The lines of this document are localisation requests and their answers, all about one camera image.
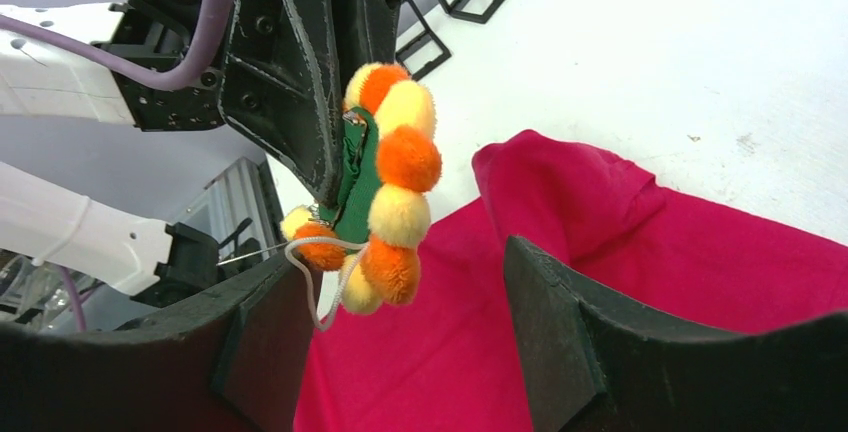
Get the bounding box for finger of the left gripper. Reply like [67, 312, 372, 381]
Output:
[330, 0, 402, 87]
[218, 0, 343, 207]

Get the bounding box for cluttered background items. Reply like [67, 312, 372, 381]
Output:
[1, 250, 102, 331]

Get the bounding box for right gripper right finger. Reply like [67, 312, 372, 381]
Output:
[503, 237, 847, 431]

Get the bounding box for orange yellow pompom brooch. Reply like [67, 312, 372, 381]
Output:
[280, 62, 442, 331]

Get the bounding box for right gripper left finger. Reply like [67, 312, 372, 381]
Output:
[1, 255, 313, 431]

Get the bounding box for red t-shirt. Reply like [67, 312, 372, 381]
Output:
[294, 131, 847, 431]

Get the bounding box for aluminium front rail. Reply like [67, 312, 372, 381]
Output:
[181, 158, 282, 260]

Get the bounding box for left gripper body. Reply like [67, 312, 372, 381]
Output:
[94, 0, 224, 132]

